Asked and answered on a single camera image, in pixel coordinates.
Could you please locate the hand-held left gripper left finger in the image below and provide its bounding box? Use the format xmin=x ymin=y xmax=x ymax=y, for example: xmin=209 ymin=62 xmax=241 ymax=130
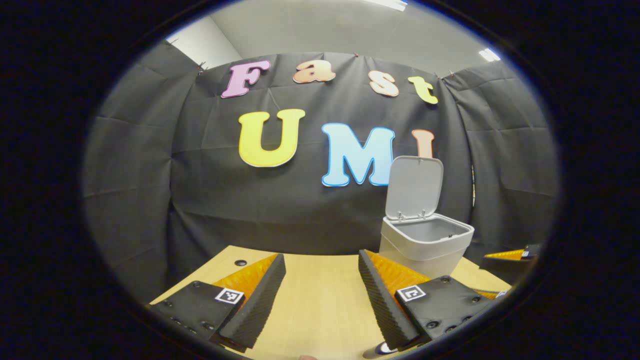
xmin=147 ymin=252 xmax=287 ymax=353

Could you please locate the long ceiling light panel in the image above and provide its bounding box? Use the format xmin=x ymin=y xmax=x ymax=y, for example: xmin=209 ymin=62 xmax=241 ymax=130
xmin=365 ymin=0 xmax=408 ymax=12

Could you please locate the white desktop garbage bin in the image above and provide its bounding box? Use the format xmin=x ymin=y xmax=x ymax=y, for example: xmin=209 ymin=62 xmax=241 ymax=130
xmin=378 ymin=155 xmax=476 ymax=279

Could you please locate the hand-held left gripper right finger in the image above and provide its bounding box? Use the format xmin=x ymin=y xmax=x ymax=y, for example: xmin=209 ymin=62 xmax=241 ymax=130
xmin=358 ymin=248 xmax=496 ymax=351

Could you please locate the wooden desktop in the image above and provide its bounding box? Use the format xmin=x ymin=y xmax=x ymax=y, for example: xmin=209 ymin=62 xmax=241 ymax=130
xmin=150 ymin=245 xmax=513 ymax=360

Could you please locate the black backdrop cloth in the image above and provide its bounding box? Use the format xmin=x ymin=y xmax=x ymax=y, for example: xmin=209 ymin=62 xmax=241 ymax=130
xmin=82 ymin=40 xmax=560 ymax=303

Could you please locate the pop can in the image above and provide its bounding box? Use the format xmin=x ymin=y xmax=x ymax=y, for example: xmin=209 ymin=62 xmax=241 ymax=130
xmin=362 ymin=341 xmax=396 ymax=360

